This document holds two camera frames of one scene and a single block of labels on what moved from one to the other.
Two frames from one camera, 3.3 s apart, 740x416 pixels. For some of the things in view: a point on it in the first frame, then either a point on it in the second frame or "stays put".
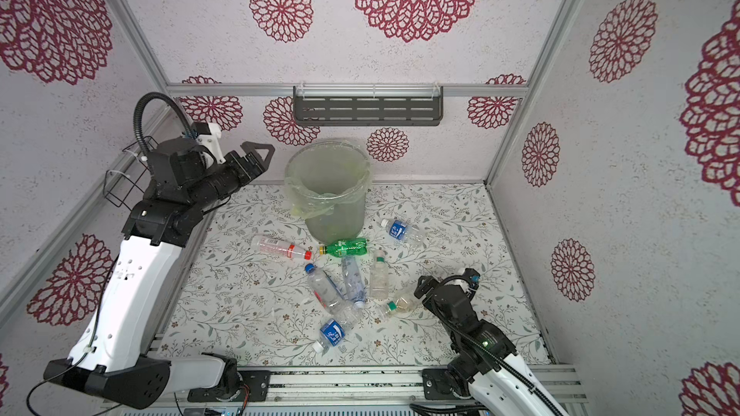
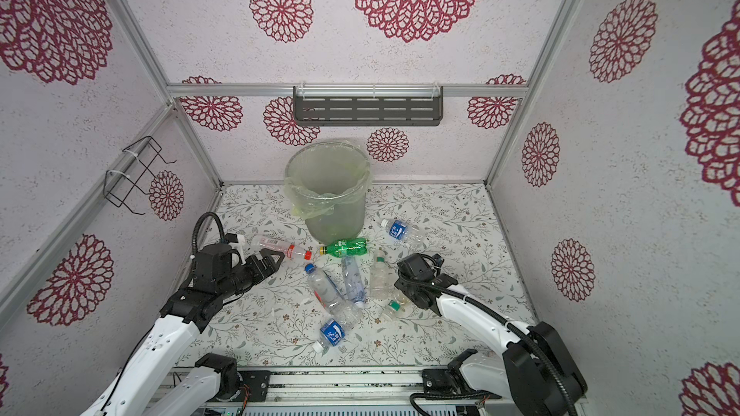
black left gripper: x=251 y=169 to x=271 y=266
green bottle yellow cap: x=346 y=247 stays put
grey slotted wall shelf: x=368 y=105 stays put
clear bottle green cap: x=404 y=304 stays put
